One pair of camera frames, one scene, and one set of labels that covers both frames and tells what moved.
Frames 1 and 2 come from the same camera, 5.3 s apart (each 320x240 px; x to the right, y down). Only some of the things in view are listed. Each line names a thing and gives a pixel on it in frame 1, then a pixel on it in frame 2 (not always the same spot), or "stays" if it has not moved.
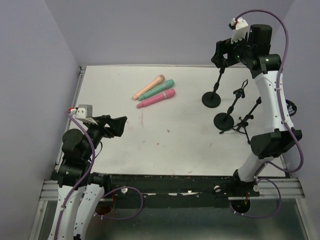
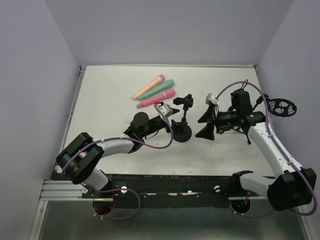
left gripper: [104, 125] to [169, 119]
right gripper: [225, 52] to [213, 120]
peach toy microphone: [159, 79] stays
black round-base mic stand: [212, 99] to [182, 131]
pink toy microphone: [167, 94] stays
